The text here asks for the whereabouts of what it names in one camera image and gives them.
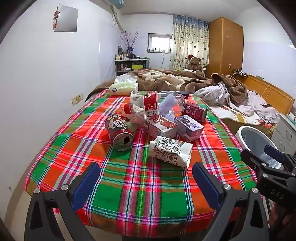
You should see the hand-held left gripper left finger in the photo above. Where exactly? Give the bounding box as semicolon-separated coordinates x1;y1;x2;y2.
24;162;102;241

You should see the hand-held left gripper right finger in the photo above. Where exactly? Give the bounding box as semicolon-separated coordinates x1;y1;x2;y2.
192;162;270;241

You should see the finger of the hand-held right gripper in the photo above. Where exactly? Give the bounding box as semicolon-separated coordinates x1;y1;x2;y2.
264;145;296;172
240;149;286;177

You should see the white round trash bin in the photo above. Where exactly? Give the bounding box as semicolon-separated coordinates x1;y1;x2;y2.
234;126;284;169

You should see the white doodle pattern paper cup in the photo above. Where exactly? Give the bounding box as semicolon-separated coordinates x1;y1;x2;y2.
149;136;193;168

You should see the purple milk carton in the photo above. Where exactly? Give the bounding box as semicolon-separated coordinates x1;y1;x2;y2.
174;115;204;142

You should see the red cartoon face can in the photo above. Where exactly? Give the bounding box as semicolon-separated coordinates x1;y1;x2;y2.
105;115;135;151

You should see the strawberry milk carton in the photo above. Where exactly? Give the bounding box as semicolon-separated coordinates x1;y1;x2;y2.
144;115;178;139

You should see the dark red drink can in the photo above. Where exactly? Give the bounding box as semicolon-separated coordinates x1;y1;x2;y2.
181;101;208;122

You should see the crushed cream carton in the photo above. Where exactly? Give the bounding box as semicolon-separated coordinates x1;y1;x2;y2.
129;91;146;112

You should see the clear bottle with red label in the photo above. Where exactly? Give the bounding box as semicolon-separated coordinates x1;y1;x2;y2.
122;91;162;117

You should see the person's right hand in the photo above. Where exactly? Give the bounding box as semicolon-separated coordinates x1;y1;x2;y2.
268;203;296;230

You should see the grey drawer nightstand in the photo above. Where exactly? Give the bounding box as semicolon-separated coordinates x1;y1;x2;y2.
269;111;296;158

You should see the printed bed sheet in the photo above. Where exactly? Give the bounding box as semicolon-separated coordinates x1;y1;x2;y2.
213;104;280;137

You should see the red green plaid tablecloth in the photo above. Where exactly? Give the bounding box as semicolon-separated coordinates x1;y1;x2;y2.
24;89;258;232

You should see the wooden bed headboard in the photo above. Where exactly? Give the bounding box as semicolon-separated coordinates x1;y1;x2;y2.
240;74;295;114

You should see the pale floral duvet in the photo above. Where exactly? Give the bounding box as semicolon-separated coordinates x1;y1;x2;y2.
195;82;280;118

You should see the power strip with chargers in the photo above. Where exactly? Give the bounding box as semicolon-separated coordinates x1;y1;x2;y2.
232;68;249;77

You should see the tissue pack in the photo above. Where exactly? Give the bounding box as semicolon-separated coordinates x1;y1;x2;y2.
109;76;139;96

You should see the brown blanket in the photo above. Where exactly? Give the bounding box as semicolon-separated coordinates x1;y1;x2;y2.
85;68;248;106

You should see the brown teddy bear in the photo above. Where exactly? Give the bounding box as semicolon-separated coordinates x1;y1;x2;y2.
185;55;205;76

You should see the wooden wardrobe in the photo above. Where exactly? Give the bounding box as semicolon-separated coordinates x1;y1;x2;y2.
206;17;244;76

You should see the grey storage shelf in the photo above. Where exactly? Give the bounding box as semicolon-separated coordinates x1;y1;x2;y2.
114;58;149;78

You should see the patterned curtain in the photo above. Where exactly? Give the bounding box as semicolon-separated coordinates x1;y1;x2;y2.
170;14;210;70

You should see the row of cosmetic bottles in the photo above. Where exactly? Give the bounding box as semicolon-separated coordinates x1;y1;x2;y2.
116;46;148;61

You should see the blue vase with branches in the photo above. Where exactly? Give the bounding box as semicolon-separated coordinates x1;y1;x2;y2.
118;31;140;55

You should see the small window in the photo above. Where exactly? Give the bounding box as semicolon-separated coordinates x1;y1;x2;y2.
148;33;173;53

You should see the red hanging ornament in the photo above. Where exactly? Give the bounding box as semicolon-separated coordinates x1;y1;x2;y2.
53;6;60;30

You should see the white charging cable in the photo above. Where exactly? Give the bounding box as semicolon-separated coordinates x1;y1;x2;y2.
261;82;272;102

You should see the wall socket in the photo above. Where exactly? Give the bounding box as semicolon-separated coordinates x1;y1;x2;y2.
71;93;84;106

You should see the square wall mirror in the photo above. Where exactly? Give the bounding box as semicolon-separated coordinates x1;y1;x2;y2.
53;4;78;32

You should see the wrapped air conditioner hose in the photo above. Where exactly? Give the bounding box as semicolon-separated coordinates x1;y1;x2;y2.
110;6;126;33

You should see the wall air conditioner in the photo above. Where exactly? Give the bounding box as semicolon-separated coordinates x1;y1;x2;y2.
102;0;124;10

